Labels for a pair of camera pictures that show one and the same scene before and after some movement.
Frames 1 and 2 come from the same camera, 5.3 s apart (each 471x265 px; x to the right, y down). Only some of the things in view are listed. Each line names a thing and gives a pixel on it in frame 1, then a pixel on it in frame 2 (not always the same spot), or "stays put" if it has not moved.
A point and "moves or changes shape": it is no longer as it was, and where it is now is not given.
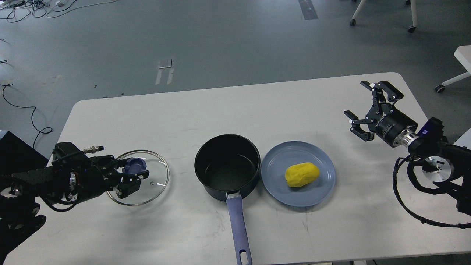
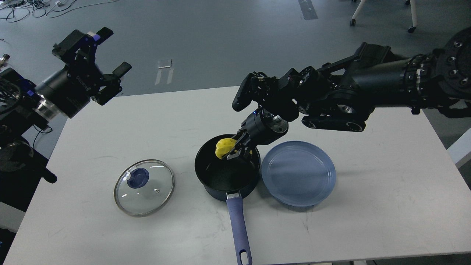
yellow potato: (299, 175) to (224, 145)
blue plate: (274, 166) stays put
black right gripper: (386, 123) to (262, 127)
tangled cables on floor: (15, 10) stays put
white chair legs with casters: (411, 29) stays put
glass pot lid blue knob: (133, 165) moves or changes shape
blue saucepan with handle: (228, 165) stays put
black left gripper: (77, 177) to (69, 89)
